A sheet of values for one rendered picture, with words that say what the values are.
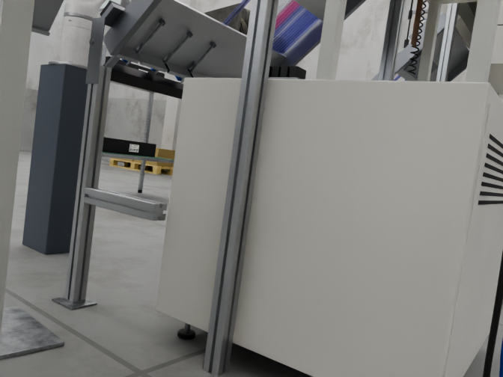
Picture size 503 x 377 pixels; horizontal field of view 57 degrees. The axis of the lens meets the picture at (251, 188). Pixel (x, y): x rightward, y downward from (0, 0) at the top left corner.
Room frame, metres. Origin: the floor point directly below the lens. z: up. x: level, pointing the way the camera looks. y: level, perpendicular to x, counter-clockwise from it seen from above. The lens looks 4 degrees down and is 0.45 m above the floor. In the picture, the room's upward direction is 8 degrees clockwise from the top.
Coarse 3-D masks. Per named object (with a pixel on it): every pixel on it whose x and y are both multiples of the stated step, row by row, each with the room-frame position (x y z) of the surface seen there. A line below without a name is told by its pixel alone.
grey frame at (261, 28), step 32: (256, 0) 0.94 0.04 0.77; (256, 32) 0.95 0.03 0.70; (256, 64) 0.93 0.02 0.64; (384, 64) 1.55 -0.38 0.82; (96, 96) 1.21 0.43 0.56; (256, 96) 0.93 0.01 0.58; (96, 128) 1.22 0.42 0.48; (256, 128) 0.95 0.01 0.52; (96, 160) 1.23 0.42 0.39; (256, 160) 0.95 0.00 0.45; (224, 224) 0.94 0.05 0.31; (224, 256) 0.94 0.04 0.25; (224, 288) 0.93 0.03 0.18; (224, 320) 0.93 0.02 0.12; (224, 352) 0.94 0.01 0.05
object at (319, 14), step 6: (294, 0) 1.49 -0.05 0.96; (300, 0) 1.50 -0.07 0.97; (306, 0) 1.52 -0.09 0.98; (312, 0) 1.53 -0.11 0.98; (318, 0) 1.55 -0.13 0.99; (324, 0) 1.56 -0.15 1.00; (306, 6) 1.54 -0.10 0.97; (312, 6) 1.56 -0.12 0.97; (318, 6) 1.57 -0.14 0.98; (324, 6) 1.59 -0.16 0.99; (312, 12) 1.59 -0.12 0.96; (318, 12) 1.60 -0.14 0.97; (324, 12) 1.62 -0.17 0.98
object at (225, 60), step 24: (168, 0) 1.24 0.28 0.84; (144, 24) 1.27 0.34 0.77; (168, 24) 1.32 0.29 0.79; (192, 24) 1.36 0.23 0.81; (216, 24) 1.41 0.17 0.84; (144, 48) 1.35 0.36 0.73; (168, 48) 1.40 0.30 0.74; (192, 48) 1.45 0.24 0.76; (216, 48) 1.50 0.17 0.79; (240, 48) 1.56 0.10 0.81; (216, 72) 1.61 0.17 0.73; (240, 72) 1.68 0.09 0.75
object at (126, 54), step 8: (120, 56) 1.27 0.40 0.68; (128, 56) 1.29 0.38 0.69; (136, 56) 1.32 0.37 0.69; (144, 56) 1.36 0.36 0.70; (144, 64) 1.35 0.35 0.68; (152, 64) 1.36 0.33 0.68; (160, 64) 1.40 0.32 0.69; (168, 64) 1.44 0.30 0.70; (168, 72) 1.42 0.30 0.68; (176, 72) 1.45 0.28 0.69; (184, 72) 1.49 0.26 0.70; (192, 72) 1.53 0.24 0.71
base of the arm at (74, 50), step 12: (72, 24) 1.74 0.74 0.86; (84, 24) 1.76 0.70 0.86; (72, 36) 1.74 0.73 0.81; (84, 36) 1.76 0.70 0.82; (60, 48) 1.77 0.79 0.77; (72, 48) 1.74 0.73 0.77; (84, 48) 1.76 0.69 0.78; (60, 60) 1.76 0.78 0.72; (72, 60) 1.74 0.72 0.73; (84, 60) 1.77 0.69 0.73
